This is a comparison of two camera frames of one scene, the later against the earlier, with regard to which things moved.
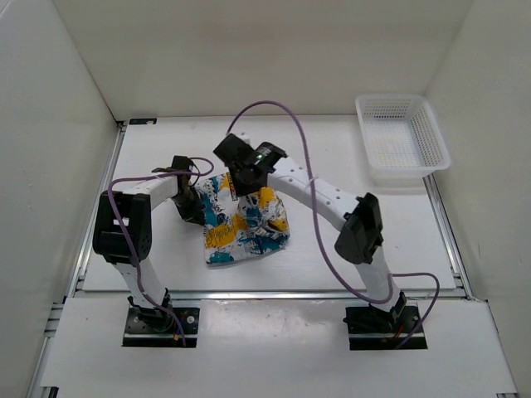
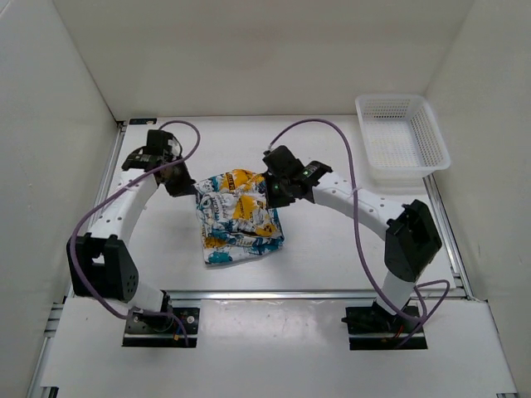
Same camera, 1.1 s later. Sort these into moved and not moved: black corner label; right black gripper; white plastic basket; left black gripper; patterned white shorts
Moved: left black gripper; right black gripper
Not moved: black corner label; patterned white shorts; white plastic basket
